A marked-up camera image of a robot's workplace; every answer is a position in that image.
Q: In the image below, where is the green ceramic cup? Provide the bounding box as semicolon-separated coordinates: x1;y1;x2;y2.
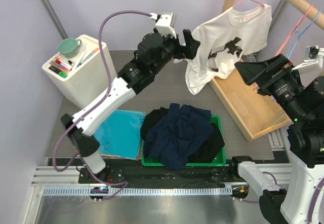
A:
57;38;82;58

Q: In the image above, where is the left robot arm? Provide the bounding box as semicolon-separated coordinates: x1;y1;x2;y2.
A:
61;29;200;183

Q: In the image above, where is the blue folder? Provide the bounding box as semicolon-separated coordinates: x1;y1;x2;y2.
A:
94;110;145;160

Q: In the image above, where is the orange tipped white pen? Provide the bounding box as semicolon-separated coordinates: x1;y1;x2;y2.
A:
82;48;99;63

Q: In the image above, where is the red marker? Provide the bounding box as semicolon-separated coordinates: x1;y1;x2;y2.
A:
55;58;72;70

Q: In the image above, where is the light blue wire hanger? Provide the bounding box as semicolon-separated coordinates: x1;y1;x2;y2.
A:
287;10;321;58

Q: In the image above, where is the navy blue t-shirt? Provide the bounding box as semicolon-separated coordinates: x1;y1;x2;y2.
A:
143;103;214;170

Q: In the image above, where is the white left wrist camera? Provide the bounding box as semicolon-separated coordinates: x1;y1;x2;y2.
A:
149;12;177;39

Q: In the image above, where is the black flower print t-shirt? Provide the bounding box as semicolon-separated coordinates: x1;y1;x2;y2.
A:
140;107;225;163

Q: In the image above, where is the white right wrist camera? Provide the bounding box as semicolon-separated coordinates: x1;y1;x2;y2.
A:
292;46;323;73

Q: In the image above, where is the pink hanger of navy shirt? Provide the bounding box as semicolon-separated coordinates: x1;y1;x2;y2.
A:
275;5;313;56

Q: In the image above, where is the white square bin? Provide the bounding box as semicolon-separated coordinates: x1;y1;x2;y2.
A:
42;34;108;108

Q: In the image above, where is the green capped marker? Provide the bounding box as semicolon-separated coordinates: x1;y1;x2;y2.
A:
58;71;67;78

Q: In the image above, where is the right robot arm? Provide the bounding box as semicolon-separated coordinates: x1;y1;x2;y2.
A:
228;54;323;223

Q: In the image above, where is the green plastic tray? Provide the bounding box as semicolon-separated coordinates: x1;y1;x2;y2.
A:
141;115;226;167

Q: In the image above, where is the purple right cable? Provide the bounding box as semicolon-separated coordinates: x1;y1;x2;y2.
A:
260;170;324;224

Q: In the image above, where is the white t-shirt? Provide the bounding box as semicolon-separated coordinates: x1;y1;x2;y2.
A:
185;4;272;95

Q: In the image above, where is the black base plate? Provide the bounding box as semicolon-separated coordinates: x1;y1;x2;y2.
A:
78;159;244;190

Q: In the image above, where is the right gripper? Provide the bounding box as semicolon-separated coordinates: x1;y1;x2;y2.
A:
234;51;310;119

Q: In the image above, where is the white slotted cable duct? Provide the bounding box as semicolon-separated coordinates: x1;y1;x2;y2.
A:
43;185;232;196

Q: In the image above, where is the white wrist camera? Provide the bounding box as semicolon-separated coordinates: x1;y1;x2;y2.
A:
292;46;323;73
149;12;177;39

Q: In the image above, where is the wooden clothes rack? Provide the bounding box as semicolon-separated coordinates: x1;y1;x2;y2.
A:
210;0;323;141

